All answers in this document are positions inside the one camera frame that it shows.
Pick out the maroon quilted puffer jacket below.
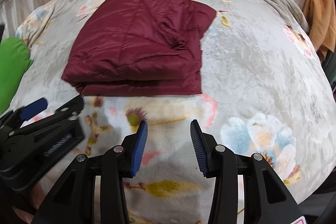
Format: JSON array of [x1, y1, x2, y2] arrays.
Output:
[[62, 0, 217, 96]]

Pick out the green fabric pouch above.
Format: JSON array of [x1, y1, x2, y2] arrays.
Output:
[[0, 37, 33, 114]]

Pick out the floral fleece blanket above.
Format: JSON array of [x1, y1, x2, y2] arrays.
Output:
[[19, 0, 335, 223]]

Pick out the silver satin curtain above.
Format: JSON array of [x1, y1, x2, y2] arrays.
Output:
[[1, 0, 40, 38]]

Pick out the orange brown cloth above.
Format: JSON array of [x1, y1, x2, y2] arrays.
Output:
[[303, 0, 335, 61]]

